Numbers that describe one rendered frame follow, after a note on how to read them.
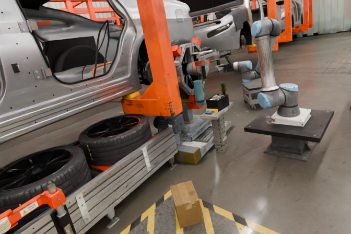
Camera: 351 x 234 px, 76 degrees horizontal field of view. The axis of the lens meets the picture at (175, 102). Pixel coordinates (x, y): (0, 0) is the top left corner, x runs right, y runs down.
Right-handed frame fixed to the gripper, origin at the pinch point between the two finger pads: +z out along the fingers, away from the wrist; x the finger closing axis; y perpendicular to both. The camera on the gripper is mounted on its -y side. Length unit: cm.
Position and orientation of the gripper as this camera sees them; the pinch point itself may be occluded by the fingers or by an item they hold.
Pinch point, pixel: (217, 66)
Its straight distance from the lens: 252.2
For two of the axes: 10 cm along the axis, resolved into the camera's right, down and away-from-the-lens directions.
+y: 1.8, 9.5, 2.6
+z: -8.0, -0.2, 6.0
